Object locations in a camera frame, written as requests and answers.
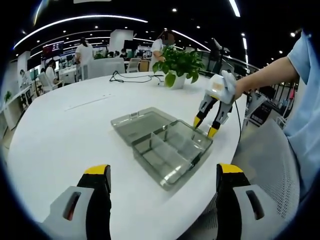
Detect long clear divider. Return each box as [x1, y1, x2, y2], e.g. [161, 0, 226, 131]
[149, 132, 195, 174]

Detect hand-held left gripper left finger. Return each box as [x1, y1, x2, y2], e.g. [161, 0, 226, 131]
[41, 164, 112, 240]

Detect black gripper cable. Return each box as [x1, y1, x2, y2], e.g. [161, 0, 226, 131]
[230, 99, 243, 145]

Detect person's body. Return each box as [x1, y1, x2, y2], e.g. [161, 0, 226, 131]
[284, 29, 320, 201]

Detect clear plastic box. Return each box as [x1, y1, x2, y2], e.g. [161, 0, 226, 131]
[110, 106, 214, 193]

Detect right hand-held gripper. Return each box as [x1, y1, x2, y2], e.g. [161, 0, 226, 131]
[192, 72, 237, 139]

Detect person's right forearm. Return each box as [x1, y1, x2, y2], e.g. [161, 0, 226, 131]
[234, 55, 301, 100]

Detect black tripod stand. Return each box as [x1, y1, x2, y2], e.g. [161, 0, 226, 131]
[209, 37, 231, 76]

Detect white mesh chair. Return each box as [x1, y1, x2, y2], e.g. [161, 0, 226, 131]
[196, 116, 301, 240]

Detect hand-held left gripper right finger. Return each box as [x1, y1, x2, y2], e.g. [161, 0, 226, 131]
[215, 162, 276, 240]

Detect folding sign stand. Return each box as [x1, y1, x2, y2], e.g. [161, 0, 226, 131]
[245, 89, 274, 127]

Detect green potted plant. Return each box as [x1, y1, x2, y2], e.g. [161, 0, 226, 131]
[152, 44, 205, 90]

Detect white desk partition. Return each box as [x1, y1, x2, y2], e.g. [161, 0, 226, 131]
[79, 58, 126, 81]

